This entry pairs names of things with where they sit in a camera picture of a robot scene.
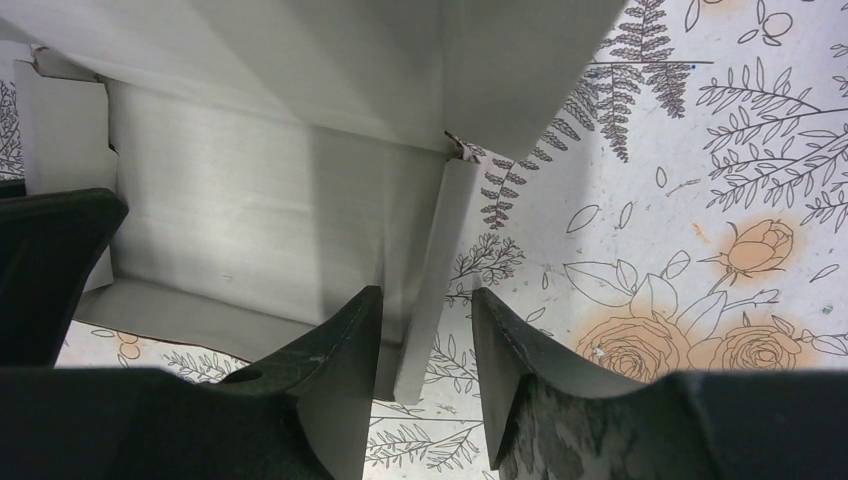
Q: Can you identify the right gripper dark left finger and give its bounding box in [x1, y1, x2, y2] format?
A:
[1, 286, 383, 479]

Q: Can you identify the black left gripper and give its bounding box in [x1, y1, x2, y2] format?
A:
[1, 180, 128, 367]

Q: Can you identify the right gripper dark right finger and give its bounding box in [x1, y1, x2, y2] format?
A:
[472, 288, 847, 479]

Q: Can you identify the white cardboard paper box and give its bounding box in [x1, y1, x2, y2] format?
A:
[1, 1, 623, 404]

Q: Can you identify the floral patterned table cloth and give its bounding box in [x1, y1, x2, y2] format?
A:
[1, 1, 847, 479]

